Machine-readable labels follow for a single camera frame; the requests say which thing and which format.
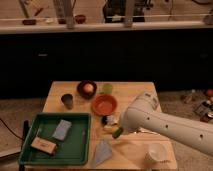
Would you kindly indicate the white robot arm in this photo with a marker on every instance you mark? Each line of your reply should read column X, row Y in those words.
column 142, row 113

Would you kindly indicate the green pepper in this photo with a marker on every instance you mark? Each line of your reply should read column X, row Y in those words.
column 117, row 133

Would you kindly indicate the white dish brush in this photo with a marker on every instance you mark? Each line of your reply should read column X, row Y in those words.
column 109, row 120

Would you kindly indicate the dark red dish on shelf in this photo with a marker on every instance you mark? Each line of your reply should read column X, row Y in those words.
column 29, row 22

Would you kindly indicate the blue sponge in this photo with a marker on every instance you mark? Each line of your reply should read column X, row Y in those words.
column 62, row 130

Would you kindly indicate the green cup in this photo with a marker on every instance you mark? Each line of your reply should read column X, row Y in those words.
column 107, row 88

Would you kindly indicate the blue folded cloth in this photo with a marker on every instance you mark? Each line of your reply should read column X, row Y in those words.
column 102, row 153

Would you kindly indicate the orange egg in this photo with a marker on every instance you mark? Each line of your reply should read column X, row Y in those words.
column 88, row 88

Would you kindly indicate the dark grey cup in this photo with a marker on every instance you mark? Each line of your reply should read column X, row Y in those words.
column 67, row 100

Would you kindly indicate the brown wooden block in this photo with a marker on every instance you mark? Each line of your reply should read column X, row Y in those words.
column 44, row 145

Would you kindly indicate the dark brown bowl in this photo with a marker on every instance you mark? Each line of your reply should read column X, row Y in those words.
column 82, row 93

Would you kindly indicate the small red bowl on shelf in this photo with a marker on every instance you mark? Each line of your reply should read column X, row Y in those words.
column 80, row 19

